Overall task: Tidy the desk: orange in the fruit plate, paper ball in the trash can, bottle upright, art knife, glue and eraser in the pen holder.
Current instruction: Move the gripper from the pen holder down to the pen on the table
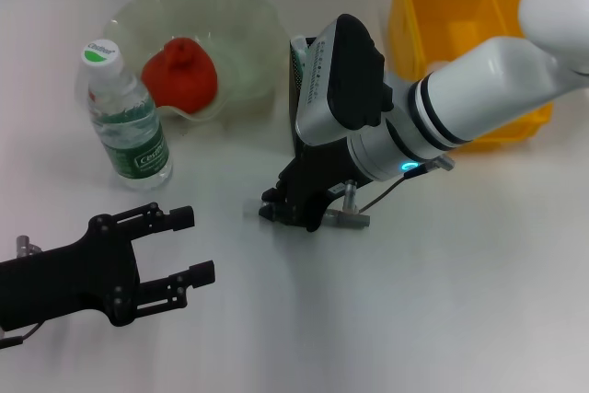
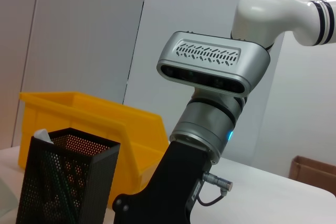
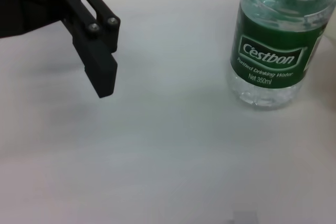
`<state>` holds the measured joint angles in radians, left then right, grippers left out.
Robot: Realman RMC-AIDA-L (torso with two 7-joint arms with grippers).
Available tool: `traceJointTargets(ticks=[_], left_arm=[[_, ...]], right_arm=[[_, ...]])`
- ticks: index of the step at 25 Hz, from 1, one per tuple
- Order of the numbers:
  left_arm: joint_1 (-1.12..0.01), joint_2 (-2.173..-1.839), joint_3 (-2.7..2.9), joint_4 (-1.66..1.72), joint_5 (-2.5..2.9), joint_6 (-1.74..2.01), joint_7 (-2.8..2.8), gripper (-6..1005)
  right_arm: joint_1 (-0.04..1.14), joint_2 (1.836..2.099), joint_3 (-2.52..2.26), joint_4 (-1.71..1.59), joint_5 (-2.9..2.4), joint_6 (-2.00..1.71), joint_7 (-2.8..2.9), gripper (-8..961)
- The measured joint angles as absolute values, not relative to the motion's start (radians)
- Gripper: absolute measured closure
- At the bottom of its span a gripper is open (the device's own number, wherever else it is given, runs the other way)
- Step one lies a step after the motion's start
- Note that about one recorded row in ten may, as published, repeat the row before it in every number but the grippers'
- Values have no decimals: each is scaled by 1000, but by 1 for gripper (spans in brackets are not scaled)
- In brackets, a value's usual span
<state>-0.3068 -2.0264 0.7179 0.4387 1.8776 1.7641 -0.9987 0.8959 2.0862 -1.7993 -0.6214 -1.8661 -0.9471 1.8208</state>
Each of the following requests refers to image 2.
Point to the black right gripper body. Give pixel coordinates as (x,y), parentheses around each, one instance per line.
(168,195)

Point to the green utility knife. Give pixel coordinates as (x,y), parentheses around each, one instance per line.
(43,136)

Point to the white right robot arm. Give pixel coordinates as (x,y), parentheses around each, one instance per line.
(262,11)

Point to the black mesh pen holder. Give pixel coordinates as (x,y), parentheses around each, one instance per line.
(65,182)

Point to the translucent wavy fruit plate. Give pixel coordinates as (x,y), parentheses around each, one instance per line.
(6,195)

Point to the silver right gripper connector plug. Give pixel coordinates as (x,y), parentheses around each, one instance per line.
(218,181)

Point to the yellow plastic bin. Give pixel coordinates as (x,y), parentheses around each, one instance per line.
(89,113)

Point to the brown cardboard box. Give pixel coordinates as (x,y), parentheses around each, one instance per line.
(312,174)

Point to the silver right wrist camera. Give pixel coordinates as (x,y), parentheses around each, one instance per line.
(210,61)

